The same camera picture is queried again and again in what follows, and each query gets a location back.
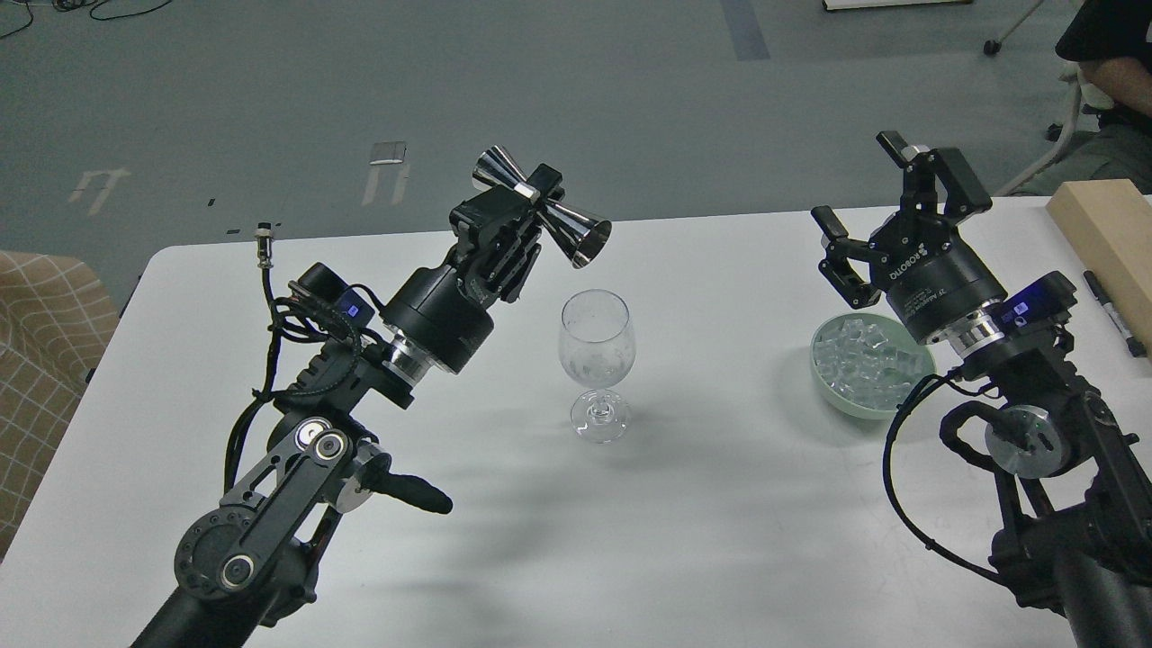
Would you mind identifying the light wooden block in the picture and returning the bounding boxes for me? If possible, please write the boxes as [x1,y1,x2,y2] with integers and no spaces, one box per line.
[1046,179,1151,345]

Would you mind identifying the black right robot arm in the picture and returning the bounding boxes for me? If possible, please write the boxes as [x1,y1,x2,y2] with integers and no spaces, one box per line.
[812,130,1151,647]

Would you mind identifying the black marker pen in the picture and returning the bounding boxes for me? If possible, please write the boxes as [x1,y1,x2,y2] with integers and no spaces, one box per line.
[1083,270,1149,357]

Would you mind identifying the green bowl of ice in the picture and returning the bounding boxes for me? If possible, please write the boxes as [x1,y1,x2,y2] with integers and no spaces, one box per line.
[809,311,937,421]

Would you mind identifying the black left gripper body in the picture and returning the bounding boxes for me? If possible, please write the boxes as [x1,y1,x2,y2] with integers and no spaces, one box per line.
[382,253,500,374]

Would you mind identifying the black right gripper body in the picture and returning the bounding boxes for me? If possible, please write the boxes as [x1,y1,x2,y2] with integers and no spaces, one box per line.
[869,212,1007,345]

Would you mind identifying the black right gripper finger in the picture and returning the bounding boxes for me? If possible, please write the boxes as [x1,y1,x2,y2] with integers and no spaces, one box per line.
[877,131,993,239]
[811,206,889,311]

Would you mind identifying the steel double jigger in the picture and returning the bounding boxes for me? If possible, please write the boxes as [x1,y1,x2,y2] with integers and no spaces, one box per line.
[472,145,612,269]

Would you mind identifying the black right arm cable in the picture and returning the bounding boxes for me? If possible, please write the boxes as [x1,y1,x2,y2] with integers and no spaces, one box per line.
[882,372,1009,586]

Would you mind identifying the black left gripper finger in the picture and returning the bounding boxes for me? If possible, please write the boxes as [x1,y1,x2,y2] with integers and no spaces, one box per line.
[450,187,532,271]
[482,165,563,303]

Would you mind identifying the white office chair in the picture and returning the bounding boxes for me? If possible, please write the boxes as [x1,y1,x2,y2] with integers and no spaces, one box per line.
[983,0,1117,196]

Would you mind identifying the black floor cables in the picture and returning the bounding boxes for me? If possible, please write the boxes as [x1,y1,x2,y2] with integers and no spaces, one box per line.
[0,0,172,39]

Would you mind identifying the beige checkered chair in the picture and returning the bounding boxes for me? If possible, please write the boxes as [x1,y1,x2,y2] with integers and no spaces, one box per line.
[1,250,119,553]

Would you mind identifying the clear wine glass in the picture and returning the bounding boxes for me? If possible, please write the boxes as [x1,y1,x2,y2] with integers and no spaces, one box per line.
[558,291,636,444]

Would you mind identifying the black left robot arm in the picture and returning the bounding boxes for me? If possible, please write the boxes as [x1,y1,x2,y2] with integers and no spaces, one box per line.
[132,148,564,647]

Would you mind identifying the seated person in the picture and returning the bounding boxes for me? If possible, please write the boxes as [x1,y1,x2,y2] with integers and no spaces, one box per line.
[1026,0,1152,194]

